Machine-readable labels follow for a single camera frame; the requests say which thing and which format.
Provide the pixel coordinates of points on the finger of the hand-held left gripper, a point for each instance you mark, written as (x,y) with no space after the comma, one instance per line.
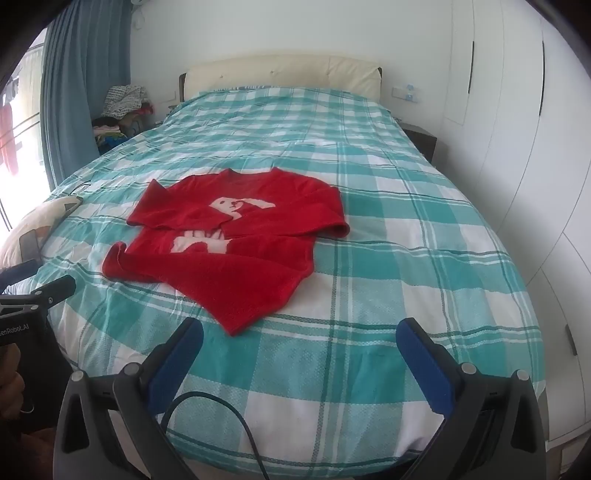
(55,288)
(21,274)

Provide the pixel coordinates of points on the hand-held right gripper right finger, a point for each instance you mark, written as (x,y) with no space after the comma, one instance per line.
(422,360)

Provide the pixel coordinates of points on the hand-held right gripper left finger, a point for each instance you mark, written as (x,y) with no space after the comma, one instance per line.
(178,360)

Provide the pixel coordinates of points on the red knit sweater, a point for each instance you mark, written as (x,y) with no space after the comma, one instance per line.
(258,267)

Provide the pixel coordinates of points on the pile of clothes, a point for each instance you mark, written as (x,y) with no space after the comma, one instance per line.
(124,99)

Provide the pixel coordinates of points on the person's left hand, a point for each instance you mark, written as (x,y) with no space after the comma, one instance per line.
(8,387)

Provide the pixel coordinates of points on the cream printed cushion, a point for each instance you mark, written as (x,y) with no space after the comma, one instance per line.
(27,226)

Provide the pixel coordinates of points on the teal plaid bed blanket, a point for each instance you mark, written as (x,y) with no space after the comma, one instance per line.
(369,258)

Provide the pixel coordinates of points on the red hanging garment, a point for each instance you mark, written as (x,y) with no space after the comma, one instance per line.
(8,138)

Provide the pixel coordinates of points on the blue curtain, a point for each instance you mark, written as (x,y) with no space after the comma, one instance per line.
(83,69)

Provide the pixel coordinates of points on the dark wooden nightstand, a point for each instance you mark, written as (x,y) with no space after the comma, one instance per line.
(422,138)

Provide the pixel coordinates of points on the white wardrobe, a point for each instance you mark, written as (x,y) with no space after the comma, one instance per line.
(508,138)

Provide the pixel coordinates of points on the cream padded headboard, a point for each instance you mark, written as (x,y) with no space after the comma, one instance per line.
(277,74)

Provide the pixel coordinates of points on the white wall switch panel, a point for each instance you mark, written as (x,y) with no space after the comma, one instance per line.
(406,92)

